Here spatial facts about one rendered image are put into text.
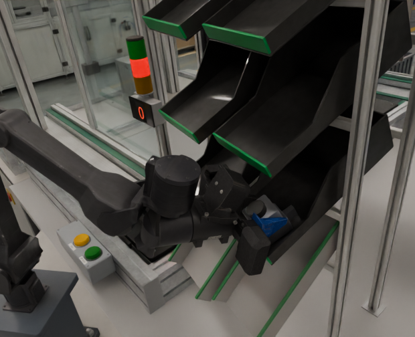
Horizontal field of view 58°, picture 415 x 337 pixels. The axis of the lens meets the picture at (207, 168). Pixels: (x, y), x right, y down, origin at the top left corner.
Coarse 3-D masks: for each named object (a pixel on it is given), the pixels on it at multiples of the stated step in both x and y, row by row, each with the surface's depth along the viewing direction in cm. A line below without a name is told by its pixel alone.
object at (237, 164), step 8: (208, 144) 76; (216, 144) 78; (208, 152) 77; (216, 152) 78; (224, 152) 78; (200, 160) 77; (208, 160) 78; (216, 160) 77; (224, 160) 76; (232, 160) 75; (240, 160) 74; (232, 168) 73; (240, 168) 72; (248, 168) 67; (200, 176) 76; (248, 176) 68; (256, 176) 69; (248, 184) 69
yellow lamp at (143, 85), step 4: (148, 76) 106; (136, 80) 106; (140, 80) 106; (144, 80) 106; (148, 80) 106; (136, 84) 107; (140, 84) 106; (144, 84) 106; (148, 84) 107; (152, 84) 109; (136, 88) 108; (140, 88) 107; (144, 88) 107; (148, 88) 107; (152, 88) 109; (140, 92) 108; (144, 92) 107; (148, 92) 108
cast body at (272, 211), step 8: (256, 200) 58; (264, 200) 58; (248, 208) 57; (256, 208) 56; (264, 208) 56; (272, 208) 56; (288, 208) 60; (248, 216) 57; (264, 216) 56; (272, 216) 56; (280, 216) 57; (288, 216) 60; (288, 224) 58; (280, 232) 59; (272, 240) 59
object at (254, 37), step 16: (240, 0) 50; (256, 0) 51; (272, 0) 49; (288, 0) 47; (304, 0) 45; (320, 0) 41; (224, 16) 50; (240, 16) 50; (256, 16) 48; (272, 16) 46; (288, 16) 40; (304, 16) 41; (208, 32) 49; (224, 32) 45; (240, 32) 42; (256, 32) 45; (272, 32) 40; (288, 32) 41; (256, 48) 42; (272, 48) 40
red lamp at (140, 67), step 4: (132, 60) 103; (136, 60) 103; (140, 60) 103; (144, 60) 103; (132, 64) 104; (136, 64) 103; (140, 64) 103; (144, 64) 104; (148, 64) 105; (132, 68) 105; (136, 68) 104; (140, 68) 104; (144, 68) 104; (148, 68) 105; (136, 72) 105; (140, 72) 104; (144, 72) 105; (148, 72) 106; (136, 76) 105; (140, 76) 105; (144, 76) 105
